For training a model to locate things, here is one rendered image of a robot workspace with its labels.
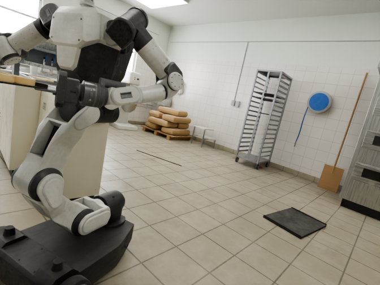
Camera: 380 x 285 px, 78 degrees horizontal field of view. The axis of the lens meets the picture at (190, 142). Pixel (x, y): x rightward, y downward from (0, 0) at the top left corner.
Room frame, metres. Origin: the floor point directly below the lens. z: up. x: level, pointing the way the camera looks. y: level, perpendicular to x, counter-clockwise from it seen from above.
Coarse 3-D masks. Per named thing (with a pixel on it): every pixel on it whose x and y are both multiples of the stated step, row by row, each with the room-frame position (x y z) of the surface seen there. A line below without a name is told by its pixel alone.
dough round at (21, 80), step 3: (15, 78) 0.71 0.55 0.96; (18, 78) 0.70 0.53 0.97; (21, 78) 0.70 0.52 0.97; (24, 78) 0.70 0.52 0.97; (27, 78) 0.72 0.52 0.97; (15, 81) 0.70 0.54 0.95; (18, 81) 0.70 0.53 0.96; (21, 81) 0.70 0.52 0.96; (24, 81) 0.70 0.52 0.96; (27, 81) 0.71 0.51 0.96; (30, 81) 0.71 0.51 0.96; (33, 81) 0.72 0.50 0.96; (24, 84) 0.70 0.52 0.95; (27, 84) 0.71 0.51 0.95; (30, 84) 0.71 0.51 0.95; (33, 84) 0.72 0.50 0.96
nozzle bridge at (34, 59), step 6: (36, 48) 2.05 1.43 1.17; (30, 54) 2.09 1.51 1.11; (36, 54) 2.12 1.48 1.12; (42, 54) 2.15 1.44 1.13; (48, 54) 2.19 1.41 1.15; (54, 54) 2.19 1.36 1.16; (24, 60) 2.06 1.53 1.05; (30, 60) 2.09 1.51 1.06; (36, 60) 2.12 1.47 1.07; (42, 60) 2.16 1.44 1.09; (48, 60) 2.19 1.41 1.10; (54, 60) 2.22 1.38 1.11; (12, 66) 2.08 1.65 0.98; (18, 66) 2.05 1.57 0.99; (36, 66) 2.08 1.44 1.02; (42, 66) 2.12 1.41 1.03; (48, 66) 2.15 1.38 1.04; (54, 66) 2.23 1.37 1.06; (12, 72) 2.06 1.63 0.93; (18, 72) 2.05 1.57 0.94
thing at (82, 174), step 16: (48, 96) 1.92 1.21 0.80; (48, 112) 1.88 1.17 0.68; (96, 128) 1.78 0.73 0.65; (80, 144) 1.71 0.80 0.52; (96, 144) 1.79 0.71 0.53; (80, 160) 1.72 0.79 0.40; (96, 160) 1.80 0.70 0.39; (64, 176) 1.65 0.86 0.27; (80, 176) 1.73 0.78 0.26; (96, 176) 1.82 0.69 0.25; (64, 192) 1.66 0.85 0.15; (80, 192) 1.74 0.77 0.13; (96, 192) 1.83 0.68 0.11
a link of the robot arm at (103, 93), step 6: (102, 78) 0.89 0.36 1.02; (102, 84) 0.87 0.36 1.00; (108, 84) 0.89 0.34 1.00; (114, 84) 0.90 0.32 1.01; (120, 84) 0.92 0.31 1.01; (102, 90) 0.85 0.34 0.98; (108, 90) 0.88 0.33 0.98; (102, 96) 0.84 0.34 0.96; (108, 96) 0.87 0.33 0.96; (96, 102) 0.84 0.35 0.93; (102, 102) 0.85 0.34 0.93; (108, 102) 0.87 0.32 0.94; (108, 108) 0.94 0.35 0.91; (114, 108) 0.92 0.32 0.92
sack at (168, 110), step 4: (160, 108) 6.06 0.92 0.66; (164, 108) 6.00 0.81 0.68; (168, 108) 5.96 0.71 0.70; (172, 108) 6.26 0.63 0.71; (164, 112) 5.99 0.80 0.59; (168, 112) 5.91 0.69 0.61; (172, 112) 5.82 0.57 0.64; (176, 112) 5.76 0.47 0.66; (180, 112) 5.80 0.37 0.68; (184, 112) 5.94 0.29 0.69; (184, 116) 5.98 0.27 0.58
